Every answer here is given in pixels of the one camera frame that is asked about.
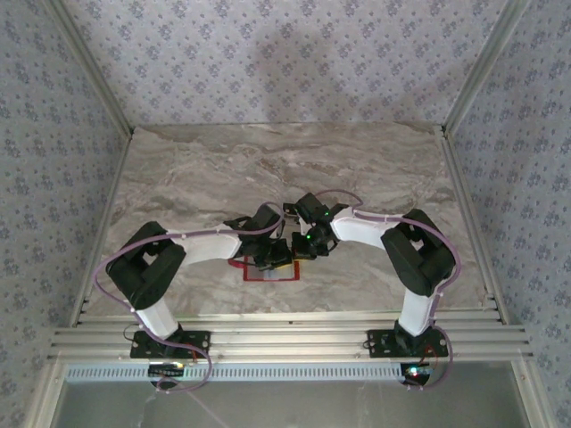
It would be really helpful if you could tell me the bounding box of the red card holder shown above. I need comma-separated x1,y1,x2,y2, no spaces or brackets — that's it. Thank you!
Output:
228,256,299,283

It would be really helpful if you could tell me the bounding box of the grey metal sheet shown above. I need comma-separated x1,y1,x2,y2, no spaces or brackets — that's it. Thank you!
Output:
53,378,532,428

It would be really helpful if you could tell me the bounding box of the aluminium rail frame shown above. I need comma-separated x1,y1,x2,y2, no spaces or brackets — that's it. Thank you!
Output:
47,309,534,362

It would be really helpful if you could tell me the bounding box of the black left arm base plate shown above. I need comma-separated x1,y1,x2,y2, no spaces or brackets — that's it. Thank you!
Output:
128,330,212,359

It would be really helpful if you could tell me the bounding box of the grey slotted cable duct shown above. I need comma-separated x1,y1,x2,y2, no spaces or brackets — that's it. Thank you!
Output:
65,361,447,383

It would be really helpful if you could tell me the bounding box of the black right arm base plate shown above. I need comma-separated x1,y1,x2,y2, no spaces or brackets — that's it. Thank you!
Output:
366,328,449,359

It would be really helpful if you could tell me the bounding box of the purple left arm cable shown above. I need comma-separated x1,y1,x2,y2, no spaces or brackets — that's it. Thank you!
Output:
92,200,286,394

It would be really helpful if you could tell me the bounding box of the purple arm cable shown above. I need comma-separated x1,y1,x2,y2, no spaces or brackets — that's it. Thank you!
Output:
314,189,463,392
92,200,286,394

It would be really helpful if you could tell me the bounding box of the aluminium side rail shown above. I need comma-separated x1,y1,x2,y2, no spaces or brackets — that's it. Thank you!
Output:
69,128,136,329
434,124,512,325

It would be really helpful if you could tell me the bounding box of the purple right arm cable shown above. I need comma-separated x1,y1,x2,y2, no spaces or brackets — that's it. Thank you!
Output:
314,189,463,392

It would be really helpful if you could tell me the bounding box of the aluminium corner post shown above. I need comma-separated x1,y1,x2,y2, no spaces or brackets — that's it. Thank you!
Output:
42,0,136,135
440,0,533,135

